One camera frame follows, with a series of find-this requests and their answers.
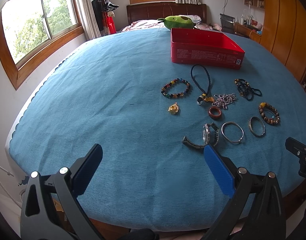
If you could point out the wooden wardrobe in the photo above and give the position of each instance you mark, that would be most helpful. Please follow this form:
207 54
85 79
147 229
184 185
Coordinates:
284 34

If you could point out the left side window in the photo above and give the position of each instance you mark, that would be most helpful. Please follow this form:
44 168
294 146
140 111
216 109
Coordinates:
31 31

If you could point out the engraved silver bangle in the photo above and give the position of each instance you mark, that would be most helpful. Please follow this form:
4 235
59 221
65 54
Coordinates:
251 127

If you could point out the coat rack with clothes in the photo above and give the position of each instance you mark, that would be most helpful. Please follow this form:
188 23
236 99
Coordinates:
104 14

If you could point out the green avocado plush toy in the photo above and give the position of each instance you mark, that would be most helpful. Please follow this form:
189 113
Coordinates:
177 22

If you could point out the dark wooden headboard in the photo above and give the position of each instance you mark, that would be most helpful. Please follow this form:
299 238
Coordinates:
155 10

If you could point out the silver bangle with clasp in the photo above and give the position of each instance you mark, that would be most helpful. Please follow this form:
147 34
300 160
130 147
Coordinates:
238 126

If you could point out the wooden desk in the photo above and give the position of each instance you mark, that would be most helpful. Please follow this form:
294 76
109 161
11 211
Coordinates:
242 30

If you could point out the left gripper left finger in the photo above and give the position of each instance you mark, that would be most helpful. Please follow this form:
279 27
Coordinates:
39 219

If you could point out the beige curtain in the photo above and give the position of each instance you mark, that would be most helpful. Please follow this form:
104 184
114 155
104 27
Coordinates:
88 19

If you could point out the black desk chair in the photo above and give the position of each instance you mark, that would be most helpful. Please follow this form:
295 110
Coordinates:
227 24

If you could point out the gold pendant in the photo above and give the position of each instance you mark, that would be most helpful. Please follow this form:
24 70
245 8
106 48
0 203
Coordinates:
173 109

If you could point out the blue bed blanket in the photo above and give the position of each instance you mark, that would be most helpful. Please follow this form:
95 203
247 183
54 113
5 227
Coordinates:
115 91

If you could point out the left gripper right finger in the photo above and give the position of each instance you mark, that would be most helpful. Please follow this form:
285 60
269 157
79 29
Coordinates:
266 218

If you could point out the folded pillow bedding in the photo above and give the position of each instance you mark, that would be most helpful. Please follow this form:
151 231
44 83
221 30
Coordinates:
203 26

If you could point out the red tin box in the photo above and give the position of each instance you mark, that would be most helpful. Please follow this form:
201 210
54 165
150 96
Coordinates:
205 47

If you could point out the silver wrist watch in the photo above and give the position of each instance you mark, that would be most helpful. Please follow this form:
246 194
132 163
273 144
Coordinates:
206 137

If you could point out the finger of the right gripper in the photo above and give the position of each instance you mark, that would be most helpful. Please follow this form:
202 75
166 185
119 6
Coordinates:
299 150

